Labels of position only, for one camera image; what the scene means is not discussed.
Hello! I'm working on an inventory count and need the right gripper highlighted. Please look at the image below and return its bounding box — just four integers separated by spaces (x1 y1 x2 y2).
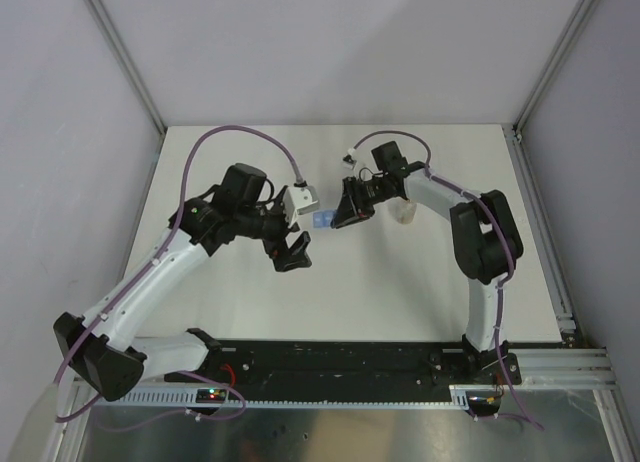
332 175 395 229

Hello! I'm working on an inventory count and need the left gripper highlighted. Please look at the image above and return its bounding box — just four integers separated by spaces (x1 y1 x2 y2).
236 194 310 271

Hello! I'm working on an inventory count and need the blue pill organizer box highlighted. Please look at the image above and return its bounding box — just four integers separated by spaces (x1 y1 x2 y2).
312 210 335 229

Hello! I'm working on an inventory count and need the clear pill bottle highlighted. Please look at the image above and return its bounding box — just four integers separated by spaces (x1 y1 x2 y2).
389 198 417 225

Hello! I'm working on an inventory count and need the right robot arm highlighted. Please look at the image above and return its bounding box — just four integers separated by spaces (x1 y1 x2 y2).
331 141 524 383

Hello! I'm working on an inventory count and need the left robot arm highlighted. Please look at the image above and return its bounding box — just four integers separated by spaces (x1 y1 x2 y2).
53 163 319 401

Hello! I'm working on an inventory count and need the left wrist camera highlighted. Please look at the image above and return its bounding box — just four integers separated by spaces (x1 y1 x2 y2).
283 185 320 228

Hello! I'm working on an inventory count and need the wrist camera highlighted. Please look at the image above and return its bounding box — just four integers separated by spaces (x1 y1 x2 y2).
283 185 320 228
342 147 358 172

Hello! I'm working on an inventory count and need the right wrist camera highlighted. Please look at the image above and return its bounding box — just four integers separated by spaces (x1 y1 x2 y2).
342 147 358 172

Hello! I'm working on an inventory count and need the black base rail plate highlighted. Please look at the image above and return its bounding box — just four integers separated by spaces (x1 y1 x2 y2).
194 340 522 402

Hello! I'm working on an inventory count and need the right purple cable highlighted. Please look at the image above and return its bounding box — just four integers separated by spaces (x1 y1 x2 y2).
352 130 546 431

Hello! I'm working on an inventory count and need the purple cable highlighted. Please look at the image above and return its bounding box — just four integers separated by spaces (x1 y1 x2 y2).
52 125 309 433
352 130 546 431

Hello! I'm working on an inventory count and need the grey cable duct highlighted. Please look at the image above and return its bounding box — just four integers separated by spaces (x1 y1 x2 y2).
110 386 469 410

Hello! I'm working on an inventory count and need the right aluminium frame post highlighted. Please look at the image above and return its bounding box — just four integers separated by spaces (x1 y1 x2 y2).
514 0 609 133

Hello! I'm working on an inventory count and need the aluminium frame post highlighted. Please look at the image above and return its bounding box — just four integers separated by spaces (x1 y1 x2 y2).
514 0 609 133
74 0 167 134

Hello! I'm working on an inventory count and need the left aluminium frame post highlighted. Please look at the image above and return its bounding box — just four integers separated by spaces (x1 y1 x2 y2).
74 0 167 134

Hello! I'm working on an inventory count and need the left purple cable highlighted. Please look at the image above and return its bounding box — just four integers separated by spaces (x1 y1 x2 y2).
52 125 309 433

